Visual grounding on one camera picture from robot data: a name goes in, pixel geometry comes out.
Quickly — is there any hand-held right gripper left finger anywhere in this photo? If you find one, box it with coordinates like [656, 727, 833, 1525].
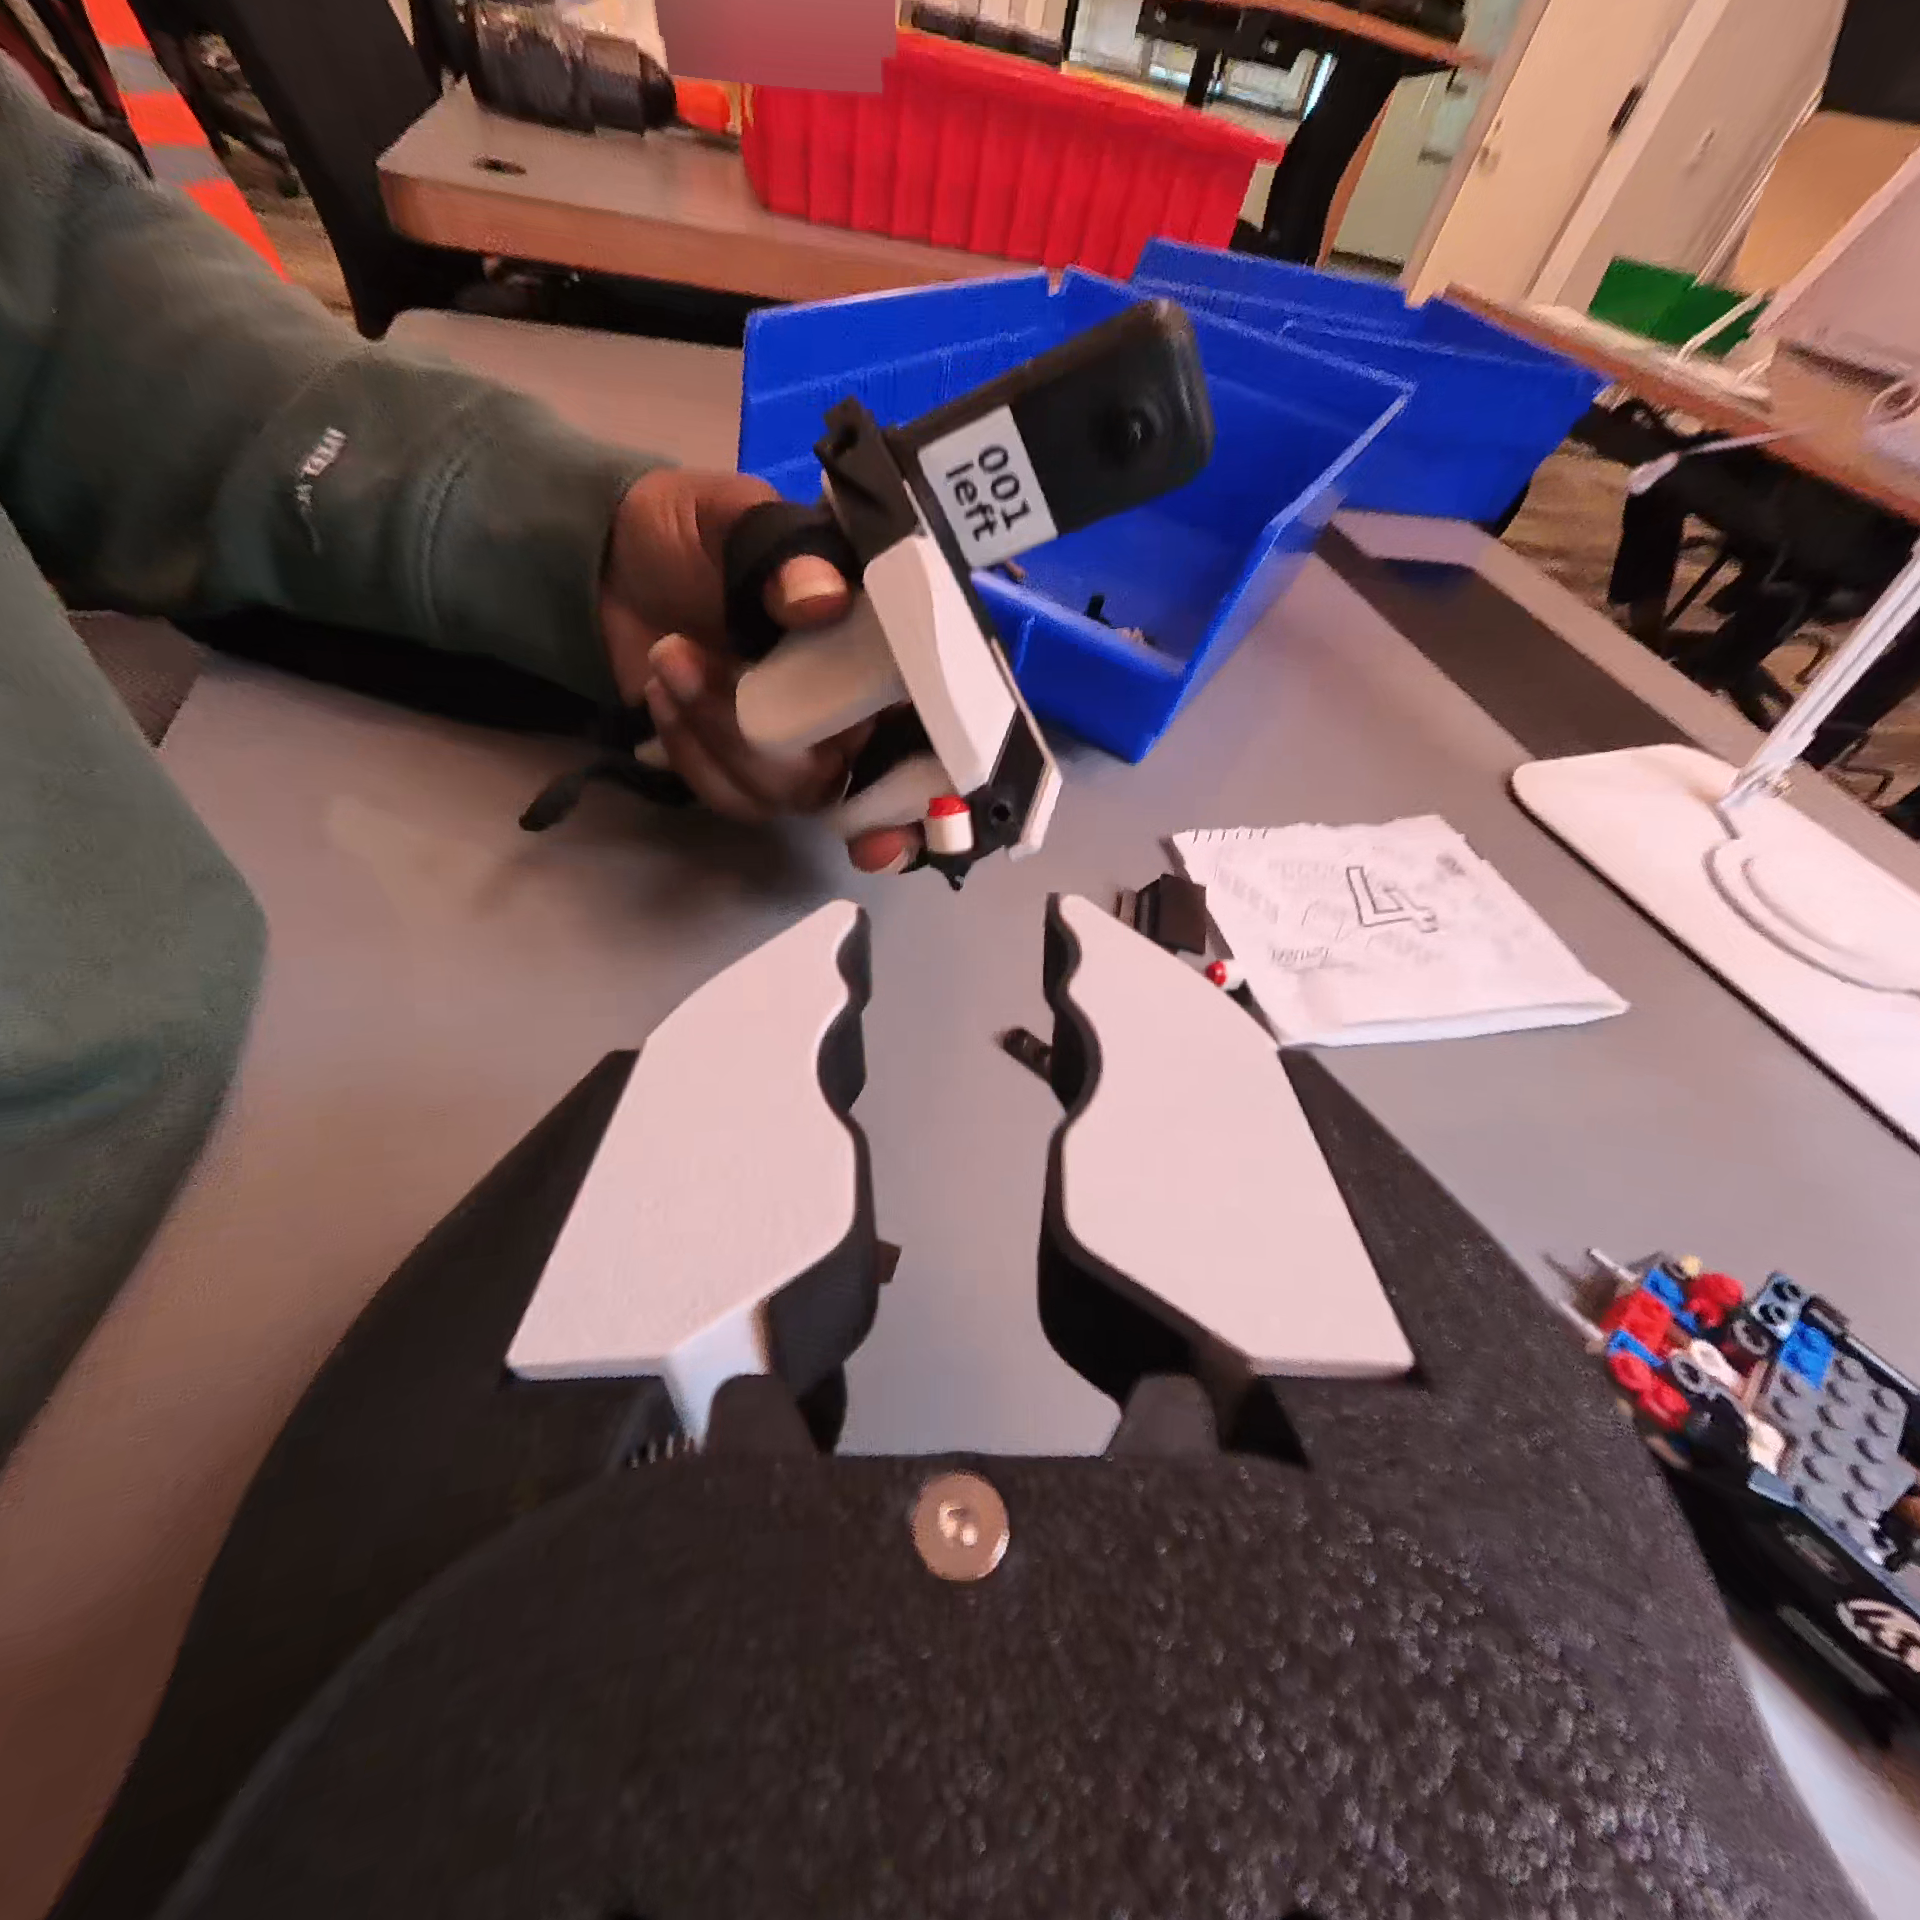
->
[499, 902, 889, 1450]

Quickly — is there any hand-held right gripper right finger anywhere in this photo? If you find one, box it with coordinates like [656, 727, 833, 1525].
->
[1034, 895, 1420, 1450]

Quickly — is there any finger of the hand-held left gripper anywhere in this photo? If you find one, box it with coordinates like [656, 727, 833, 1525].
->
[867, 528, 1042, 839]
[1012, 710, 1067, 859]

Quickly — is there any black lego panel piece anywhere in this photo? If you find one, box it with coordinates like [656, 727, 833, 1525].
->
[1121, 874, 1230, 971]

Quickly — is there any lego car model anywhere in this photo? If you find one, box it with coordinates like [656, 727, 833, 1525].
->
[1558, 1244, 1920, 1756]

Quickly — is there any loose lego pieces pile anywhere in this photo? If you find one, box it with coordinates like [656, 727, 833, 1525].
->
[1079, 590, 1198, 670]

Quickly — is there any blue plastic bin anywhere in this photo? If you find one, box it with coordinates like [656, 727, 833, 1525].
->
[1136, 236, 1615, 528]
[744, 263, 1420, 769]

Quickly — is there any red plastic bin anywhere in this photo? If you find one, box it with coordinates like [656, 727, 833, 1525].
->
[744, 30, 1293, 285]

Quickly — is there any printed white paper bag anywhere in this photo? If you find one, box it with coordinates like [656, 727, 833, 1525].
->
[1168, 819, 1632, 1051]

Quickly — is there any long wooden table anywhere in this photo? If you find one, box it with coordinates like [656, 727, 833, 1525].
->
[378, 84, 1054, 312]

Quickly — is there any white cabinet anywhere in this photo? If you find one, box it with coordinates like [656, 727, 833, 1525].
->
[1401, 0, 1822, 312]

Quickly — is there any black cylindrical object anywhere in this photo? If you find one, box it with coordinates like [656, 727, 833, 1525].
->
[464, 0, 674, 135]

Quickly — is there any white booklet stand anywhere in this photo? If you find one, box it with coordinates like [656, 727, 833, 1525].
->
[1514, 549, 1920, 1150]

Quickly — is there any green plastic bin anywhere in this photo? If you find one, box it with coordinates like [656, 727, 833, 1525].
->
[1587, 261, 1771, 357]

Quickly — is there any black chair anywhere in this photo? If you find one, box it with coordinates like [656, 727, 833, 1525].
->
[225, 0, 451, 344]

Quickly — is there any orange safety vest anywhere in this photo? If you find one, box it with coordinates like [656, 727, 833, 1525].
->
[80, 0, 291, 285]

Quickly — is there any black strap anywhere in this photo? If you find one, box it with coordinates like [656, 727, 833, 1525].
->
[514, 748, 674, 831]

